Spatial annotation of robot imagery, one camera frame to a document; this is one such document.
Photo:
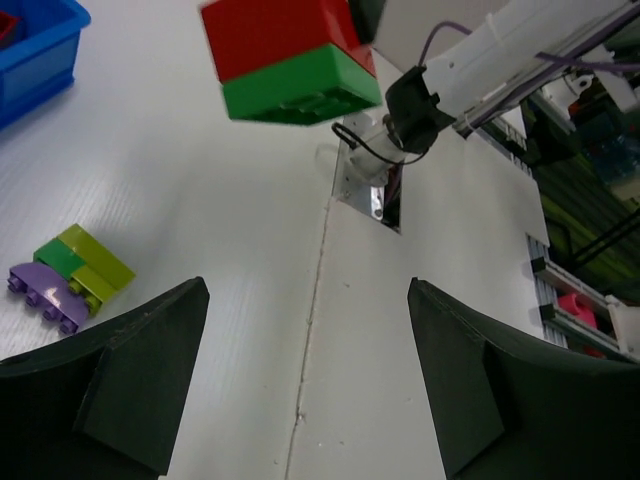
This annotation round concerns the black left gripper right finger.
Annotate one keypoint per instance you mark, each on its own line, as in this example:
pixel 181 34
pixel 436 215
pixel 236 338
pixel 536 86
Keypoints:
pixel 507 405

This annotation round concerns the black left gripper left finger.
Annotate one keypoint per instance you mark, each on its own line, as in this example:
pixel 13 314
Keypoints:
pixel 107 402

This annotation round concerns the purple scalloped lego piece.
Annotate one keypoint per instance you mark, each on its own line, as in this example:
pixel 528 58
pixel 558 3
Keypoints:
pixel 43 288

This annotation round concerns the lime sloped lego brick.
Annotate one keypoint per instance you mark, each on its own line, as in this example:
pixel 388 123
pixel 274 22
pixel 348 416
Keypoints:
pixel 93 288

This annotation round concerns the green lego brick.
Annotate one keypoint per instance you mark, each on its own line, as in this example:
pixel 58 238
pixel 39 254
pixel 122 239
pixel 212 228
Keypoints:
pixel 58 256

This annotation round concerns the small green red lego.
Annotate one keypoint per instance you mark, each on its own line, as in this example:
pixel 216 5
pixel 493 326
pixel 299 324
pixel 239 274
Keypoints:
pixel 290 62

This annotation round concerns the lime long lego brick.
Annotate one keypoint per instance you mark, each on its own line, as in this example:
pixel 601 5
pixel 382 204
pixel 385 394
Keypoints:
pixel 96 257

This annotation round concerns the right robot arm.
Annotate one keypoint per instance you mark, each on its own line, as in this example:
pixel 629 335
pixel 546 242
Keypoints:
pixel 511 54

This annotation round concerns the blue divided sorting bin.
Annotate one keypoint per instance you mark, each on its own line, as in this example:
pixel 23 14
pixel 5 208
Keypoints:
pixel 39 63

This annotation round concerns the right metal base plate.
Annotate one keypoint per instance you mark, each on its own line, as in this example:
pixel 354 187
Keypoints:
pixel 362 185

